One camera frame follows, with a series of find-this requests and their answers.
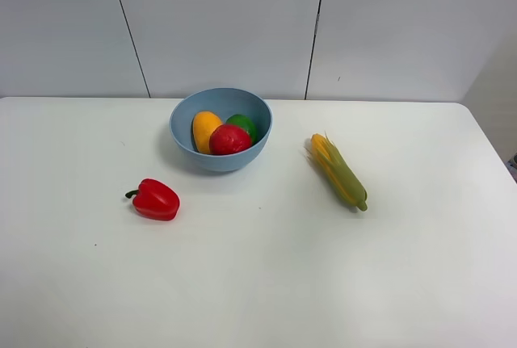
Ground orange yellow mango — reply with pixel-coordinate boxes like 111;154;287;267
192;111;223;154

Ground red yellow pomegranate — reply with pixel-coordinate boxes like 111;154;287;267
209;124;252;155

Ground plastic items on floor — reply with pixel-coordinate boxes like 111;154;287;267
506;154;517;176

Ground red bell pepper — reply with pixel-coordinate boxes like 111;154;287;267
124;178;180;221

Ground green lime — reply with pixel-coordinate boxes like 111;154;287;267
226;114;257;145

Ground corn cob with husk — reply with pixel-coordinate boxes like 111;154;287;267
306;133;368;212

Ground light blue bowl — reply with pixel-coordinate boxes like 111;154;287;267
169;88;272;173

